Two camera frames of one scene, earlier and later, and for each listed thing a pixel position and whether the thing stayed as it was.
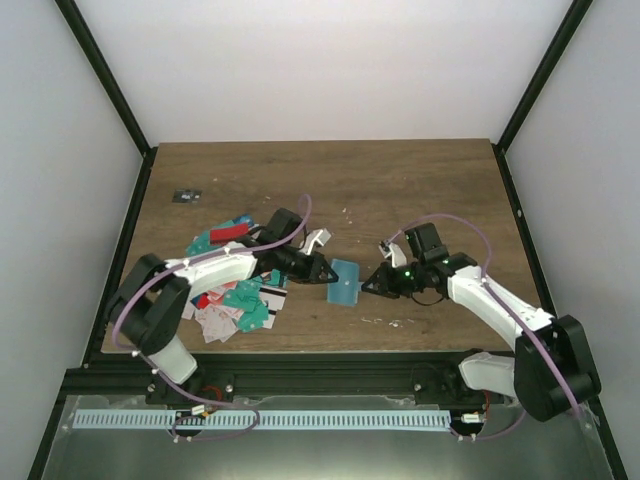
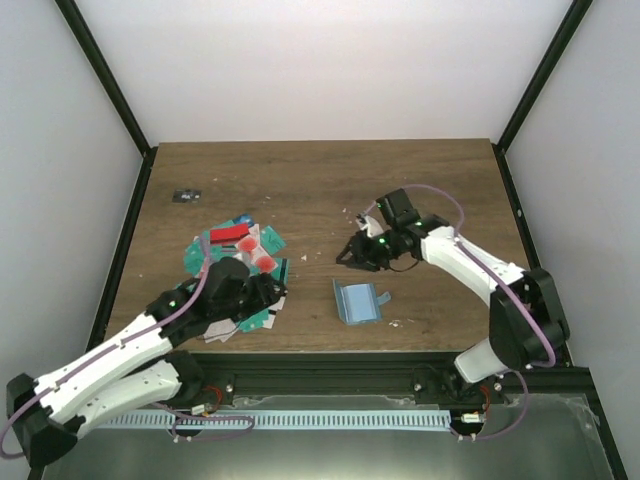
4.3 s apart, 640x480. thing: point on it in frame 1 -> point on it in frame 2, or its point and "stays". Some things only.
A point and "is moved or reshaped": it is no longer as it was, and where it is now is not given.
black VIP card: (187, 196) stays
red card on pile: (228, 234) stays
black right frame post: (576, 14) stays
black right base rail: (529, 248) stays
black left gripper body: (298, 271) -> (263, 297)
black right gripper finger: (376, 278) -> (347, 253)
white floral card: (216, 325) stays
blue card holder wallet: (346, 290) is moved or reshaped
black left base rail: (94, 349) stays
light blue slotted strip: (258, 419) stays
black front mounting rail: (118, 376) stays
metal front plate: (488, 441) stays
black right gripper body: (403, 285) -> (377, 254)
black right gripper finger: (374, 284) -> (346, 254)
